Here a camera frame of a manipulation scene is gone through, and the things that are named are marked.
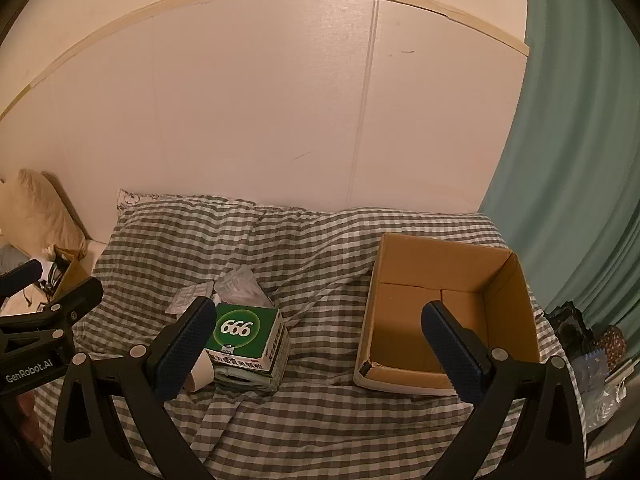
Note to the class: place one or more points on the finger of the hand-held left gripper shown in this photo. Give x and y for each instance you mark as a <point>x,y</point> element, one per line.
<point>82,296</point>
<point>22,275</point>

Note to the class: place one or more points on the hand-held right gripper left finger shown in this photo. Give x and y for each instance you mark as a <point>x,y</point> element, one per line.
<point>184,347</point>

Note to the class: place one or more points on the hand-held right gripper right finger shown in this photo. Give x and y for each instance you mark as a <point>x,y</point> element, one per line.
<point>451,346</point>

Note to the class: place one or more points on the green medicine box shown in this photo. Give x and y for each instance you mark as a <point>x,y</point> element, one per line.
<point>245,330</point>

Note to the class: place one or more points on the clear plastic packet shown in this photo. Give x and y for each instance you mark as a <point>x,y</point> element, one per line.
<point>242,287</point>

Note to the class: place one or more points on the small cardboard box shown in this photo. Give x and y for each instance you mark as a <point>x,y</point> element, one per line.
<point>72,275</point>

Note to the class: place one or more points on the beige pillow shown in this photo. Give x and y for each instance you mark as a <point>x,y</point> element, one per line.
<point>37,210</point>

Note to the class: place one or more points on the white patterned pillow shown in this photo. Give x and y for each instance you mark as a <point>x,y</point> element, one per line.
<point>137,199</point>

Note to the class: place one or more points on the dark bag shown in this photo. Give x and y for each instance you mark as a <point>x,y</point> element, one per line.
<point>567,330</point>

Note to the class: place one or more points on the grey checkered blanket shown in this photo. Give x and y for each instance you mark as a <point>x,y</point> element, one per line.
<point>310,260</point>

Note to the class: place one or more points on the clear plastic bag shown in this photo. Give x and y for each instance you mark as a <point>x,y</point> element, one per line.
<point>597,395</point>

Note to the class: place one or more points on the brown patterned bag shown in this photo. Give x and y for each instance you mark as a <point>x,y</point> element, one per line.
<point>610,347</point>

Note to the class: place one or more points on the teal curtain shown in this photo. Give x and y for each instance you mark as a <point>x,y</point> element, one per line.
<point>575,160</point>

